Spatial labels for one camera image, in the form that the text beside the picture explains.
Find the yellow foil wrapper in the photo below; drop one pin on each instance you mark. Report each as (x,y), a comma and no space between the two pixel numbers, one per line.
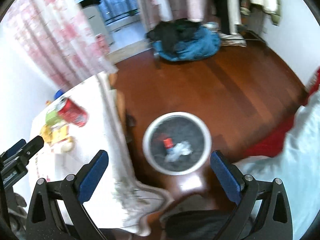
(46,134)

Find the black clothes pile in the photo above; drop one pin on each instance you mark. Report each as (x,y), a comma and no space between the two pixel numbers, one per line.
(170,33)

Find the blue jacket pile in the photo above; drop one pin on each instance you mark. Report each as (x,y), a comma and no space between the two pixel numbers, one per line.
(204,44)

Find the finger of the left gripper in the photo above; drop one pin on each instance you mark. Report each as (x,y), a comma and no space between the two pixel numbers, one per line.
(11,151)
(31,148)

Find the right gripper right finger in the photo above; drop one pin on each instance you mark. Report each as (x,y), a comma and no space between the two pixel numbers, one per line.
(238,190)

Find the white appliance by window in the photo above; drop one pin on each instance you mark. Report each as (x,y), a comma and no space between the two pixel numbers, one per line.
(95,16)

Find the light teal blanket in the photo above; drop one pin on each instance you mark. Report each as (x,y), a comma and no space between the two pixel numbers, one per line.
(297,166)

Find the white patterned tablecloth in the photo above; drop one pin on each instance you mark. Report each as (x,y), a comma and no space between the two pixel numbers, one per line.
(120,200)

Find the paper wrapper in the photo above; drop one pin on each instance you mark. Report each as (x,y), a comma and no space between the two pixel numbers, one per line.
(181,149)

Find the pink floral curtain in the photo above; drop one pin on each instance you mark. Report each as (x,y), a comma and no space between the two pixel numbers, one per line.
(59,39)

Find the red blue milk carton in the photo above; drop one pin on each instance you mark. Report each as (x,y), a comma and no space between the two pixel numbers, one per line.
(168,144)

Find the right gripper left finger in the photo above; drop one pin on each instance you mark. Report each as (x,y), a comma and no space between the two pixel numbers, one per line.
(78,189)

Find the green carton box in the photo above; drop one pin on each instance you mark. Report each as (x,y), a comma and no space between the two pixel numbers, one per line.
(53,120)

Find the red blanket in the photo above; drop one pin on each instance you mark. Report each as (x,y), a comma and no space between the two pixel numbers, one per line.
(272,145)

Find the white round trash bin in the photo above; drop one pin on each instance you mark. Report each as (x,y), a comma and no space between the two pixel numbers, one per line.
(177,143)

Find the yellow red small box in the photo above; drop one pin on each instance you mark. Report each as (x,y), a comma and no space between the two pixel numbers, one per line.
(59,134)

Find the yellow white fruit peel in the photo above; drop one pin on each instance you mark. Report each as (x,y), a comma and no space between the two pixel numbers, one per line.
(67,145)

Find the red soda can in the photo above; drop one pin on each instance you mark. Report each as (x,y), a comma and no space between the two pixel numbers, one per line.
(71,112)

